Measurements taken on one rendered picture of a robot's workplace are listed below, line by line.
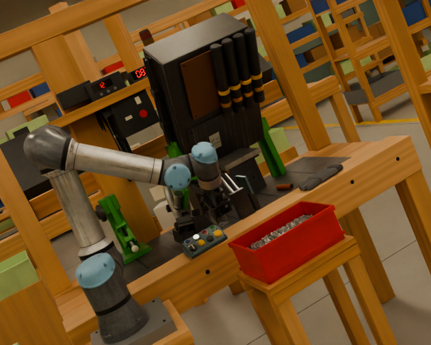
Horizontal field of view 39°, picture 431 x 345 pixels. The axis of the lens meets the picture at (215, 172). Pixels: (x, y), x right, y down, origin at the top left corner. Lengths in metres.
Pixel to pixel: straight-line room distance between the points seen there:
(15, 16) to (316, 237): 10.95
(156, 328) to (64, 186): 0.51
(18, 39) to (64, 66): 0.21
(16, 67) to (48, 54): 9.72
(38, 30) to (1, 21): 9.84
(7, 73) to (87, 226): 10.54
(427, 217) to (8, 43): 1.84
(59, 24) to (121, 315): 1.35
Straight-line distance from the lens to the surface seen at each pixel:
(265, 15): 2.95
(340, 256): 1.99
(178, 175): 1.72
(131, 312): 1.83
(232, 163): 2.22
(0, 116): 9.15
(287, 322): 1.95
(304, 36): 10.46
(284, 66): 2.95
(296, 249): 1.94
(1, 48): 2.64
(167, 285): 2.13
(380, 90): 7.47
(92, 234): 1.91
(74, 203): 1.89
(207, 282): 2.17
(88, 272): 1.79
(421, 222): 2.61
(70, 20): 2.69
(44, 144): 1.75
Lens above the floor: 1.51
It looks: 10 degrees down
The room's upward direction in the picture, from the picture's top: 25 degrees counter-clockwise
